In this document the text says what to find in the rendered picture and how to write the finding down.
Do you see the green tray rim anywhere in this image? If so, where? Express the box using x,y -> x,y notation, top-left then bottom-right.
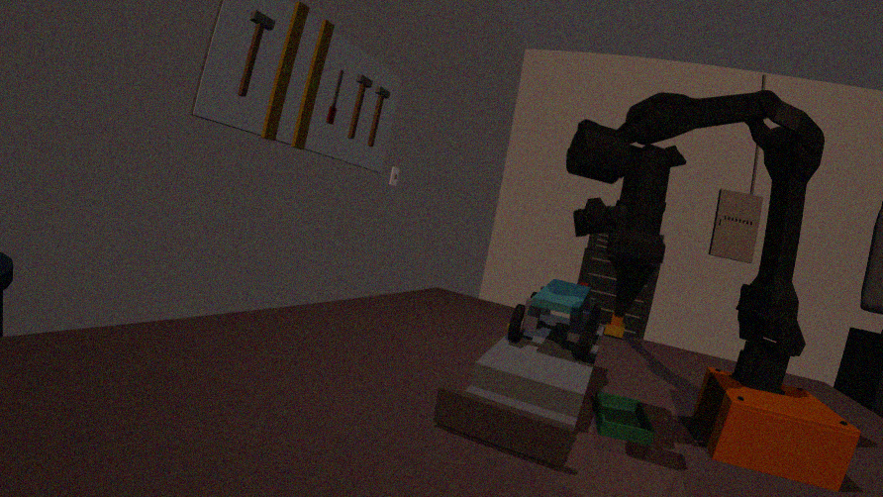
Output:
593,391 -> 655,446

